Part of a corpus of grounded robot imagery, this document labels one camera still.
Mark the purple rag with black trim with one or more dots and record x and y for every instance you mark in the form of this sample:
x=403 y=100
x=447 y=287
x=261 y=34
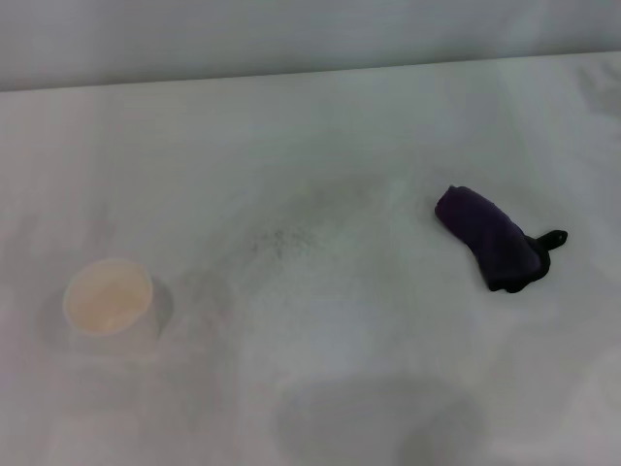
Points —
x=490 y=233

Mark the white paper cup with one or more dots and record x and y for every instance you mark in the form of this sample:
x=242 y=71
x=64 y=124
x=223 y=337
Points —
x=109 y=303

